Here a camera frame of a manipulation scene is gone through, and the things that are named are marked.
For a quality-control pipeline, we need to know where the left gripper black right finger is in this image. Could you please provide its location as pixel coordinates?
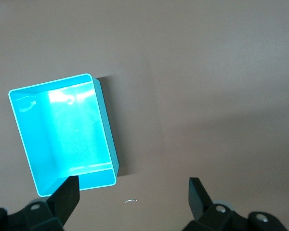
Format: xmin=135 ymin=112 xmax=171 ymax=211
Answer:
xmin=183 ymin=177 xmax=286 ymax=231

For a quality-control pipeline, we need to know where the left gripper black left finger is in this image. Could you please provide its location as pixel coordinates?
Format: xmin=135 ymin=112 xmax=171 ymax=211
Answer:
xmin=0 ymin=176 xmax=80 ymax=231

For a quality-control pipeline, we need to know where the teal plastic storage bin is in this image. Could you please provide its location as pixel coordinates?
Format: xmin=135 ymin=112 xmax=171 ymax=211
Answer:
xmin=8 ymin=73 xmax=120 ymax=198

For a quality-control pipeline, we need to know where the brown table cover mat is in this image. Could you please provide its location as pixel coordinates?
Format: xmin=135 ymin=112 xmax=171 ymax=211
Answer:
xmin=0 ymin=0 xmax=289 ymax=231

